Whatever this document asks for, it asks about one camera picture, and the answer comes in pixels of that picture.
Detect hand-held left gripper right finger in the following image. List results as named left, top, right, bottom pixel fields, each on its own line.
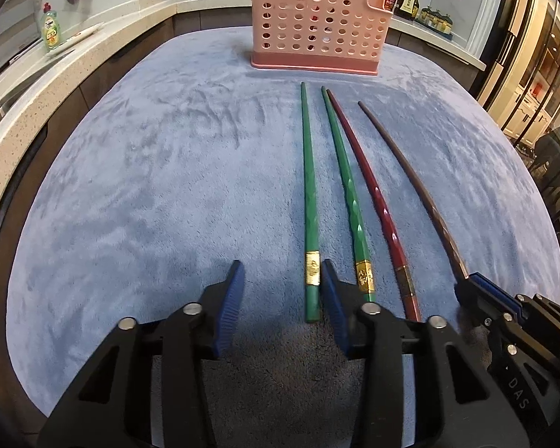
left=320, top=259, right=530, bottom=448

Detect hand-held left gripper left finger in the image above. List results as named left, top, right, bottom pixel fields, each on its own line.
left=37, top=259, right=248, bottom=448

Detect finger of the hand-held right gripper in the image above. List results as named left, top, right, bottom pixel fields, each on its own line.
left=455, top=281, right=560, bottom=360
left=469, top=274, right=560, bottom=343

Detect green chopstick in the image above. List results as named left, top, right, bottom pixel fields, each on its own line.
left=301, top=83, right=322, bottom=324
left=321, top=86, right=376, bottom=303

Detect brown chopstick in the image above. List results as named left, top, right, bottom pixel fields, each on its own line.
left=357, top=101, right=472, bottom=285

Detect dark red chopstick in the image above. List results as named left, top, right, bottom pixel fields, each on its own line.
left=329, top=93, right=421, bottom=323

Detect pink perforated plastic utensil basket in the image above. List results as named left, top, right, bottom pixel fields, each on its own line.
left=251, top=0, right=388, bottom=77

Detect blue plush blanket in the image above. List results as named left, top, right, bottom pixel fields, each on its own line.
left=7, top=25, right=560, bottom=448

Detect row of small spice jars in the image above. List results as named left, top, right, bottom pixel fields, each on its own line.
left=413, top=6, right=453, bottom=35

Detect white plate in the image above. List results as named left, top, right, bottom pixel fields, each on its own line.
left=47, top=21, right=104, bottom=57

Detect stainless steel sink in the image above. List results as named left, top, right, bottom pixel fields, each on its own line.
left=0, top=42, right=75, bottom=117

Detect green dish soap bottle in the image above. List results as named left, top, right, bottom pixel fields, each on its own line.
left=41, top=2, right=62, bottom=52

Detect glass door with wooden frame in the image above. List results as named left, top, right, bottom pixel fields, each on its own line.
left=471, top=0, right=560, bottom=159

